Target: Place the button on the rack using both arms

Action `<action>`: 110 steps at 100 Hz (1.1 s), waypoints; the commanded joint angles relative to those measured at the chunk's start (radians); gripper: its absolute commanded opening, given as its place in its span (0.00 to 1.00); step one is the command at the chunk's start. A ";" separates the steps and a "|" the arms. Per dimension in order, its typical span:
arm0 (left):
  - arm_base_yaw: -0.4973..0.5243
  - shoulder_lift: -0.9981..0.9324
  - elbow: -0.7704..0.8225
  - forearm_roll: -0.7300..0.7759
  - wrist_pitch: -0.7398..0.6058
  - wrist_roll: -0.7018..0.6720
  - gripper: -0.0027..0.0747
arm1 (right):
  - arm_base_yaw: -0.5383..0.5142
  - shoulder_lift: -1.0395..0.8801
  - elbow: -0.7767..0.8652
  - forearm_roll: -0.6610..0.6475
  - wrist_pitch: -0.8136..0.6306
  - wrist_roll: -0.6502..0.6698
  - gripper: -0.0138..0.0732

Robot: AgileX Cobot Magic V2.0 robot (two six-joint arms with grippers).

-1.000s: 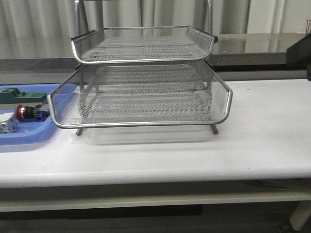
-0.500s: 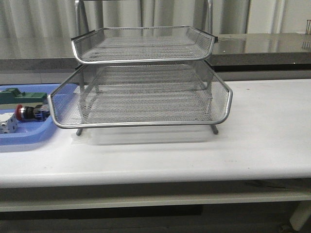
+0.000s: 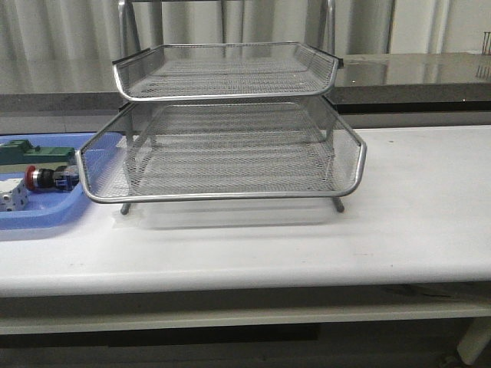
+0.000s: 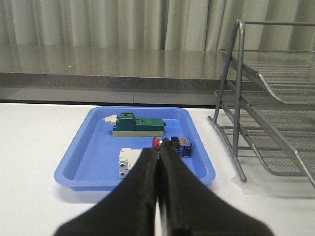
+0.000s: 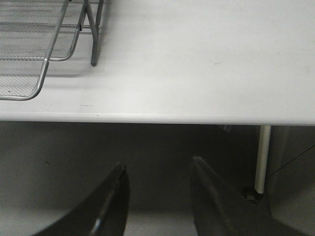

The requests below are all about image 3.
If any silver mesh tray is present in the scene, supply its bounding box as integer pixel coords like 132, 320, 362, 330
77, 97, 367, 204
113, 41, 341, 102

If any red emergency stop button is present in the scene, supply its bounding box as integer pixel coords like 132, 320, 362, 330
24, 165, 80, 192

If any small metal rack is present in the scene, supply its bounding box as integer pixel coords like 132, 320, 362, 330
481, 31, 491, 55

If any blue plastic tray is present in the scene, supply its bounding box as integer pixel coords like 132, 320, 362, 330
1, 133, 93, 230

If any grey stone counter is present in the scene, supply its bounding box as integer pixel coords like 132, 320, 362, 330
1, 53, 490, 135

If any white circuit breaker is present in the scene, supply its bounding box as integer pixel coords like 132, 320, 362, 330
0, 178, 28, 212

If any green terminal block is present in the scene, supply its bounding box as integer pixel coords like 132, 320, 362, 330
1, 140, 75, 173

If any white table leg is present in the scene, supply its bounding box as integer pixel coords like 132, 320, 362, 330
456, 317, 491, 366

